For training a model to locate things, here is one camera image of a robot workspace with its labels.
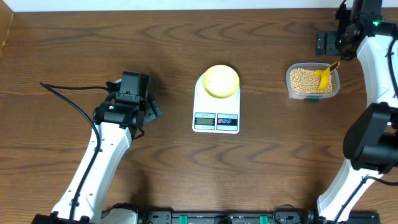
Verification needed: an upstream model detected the yellow plastic scoop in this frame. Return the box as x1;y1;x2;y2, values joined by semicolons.
314;62;340;90

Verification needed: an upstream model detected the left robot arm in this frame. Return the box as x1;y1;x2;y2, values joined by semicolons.
33;72;162;223

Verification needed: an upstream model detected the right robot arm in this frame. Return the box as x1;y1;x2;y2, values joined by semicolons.
307;0;397;223

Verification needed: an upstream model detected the white digital kitchen scale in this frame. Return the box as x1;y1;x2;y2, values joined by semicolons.
192;73;241;134

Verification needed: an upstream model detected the yellow plastic bowl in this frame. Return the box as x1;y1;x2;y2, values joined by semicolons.
202;65;240;99

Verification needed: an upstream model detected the soybeans pile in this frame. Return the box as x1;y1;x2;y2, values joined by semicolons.
290;68;333;94

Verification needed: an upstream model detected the clear plastic container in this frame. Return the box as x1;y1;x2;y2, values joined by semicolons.
286;62;340;100

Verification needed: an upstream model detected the green tape label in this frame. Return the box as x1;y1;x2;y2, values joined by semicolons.
305;98;319;103

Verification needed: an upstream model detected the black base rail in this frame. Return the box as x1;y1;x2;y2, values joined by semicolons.
102;203;382;224

